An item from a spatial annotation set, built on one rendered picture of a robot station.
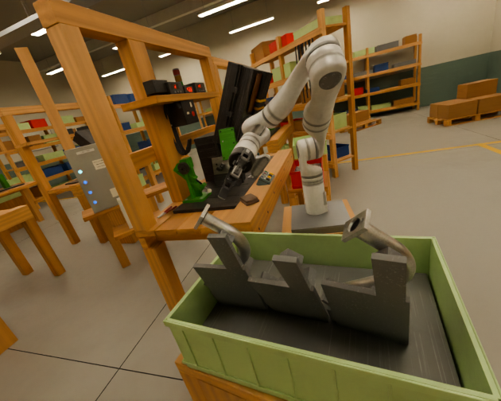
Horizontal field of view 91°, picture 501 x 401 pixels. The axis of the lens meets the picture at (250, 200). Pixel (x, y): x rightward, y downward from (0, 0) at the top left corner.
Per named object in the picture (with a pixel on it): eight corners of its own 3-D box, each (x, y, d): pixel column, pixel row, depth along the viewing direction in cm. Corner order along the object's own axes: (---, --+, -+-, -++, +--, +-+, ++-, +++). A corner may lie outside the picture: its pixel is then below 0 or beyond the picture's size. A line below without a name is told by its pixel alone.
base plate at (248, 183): (274, 157, 231) (273, 155, 230) (237, 208, 135) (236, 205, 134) (233, 163, 245) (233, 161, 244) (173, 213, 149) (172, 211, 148)
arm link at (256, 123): (242, 122, 90) (265, 96, 79) (261, 137, 92) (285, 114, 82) (235, 132, 86) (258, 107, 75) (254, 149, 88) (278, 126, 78)
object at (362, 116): (359, 123, 805) (359, 110, 789) (381, 123, 734) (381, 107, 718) (331, 133, 768) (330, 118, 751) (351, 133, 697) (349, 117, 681)
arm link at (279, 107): (258, 99, 78) (262, 121, 76) (321, 24, 58) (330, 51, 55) (280, 107, 84) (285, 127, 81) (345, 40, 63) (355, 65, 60)
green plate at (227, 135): (242, 158, 175) (238, 127, 172) (238, 158, 167) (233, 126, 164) (227, 160, 178) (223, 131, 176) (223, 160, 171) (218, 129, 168)
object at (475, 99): (482, 112, 589) (487, 79, 563) (510, 114, 517) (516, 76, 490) (427, 122, 614) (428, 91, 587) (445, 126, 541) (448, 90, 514)
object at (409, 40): (420, 110, 809) (422, 31, 728) (320, 127, 913) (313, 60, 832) (414, 108, 856) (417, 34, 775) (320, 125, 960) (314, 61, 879)
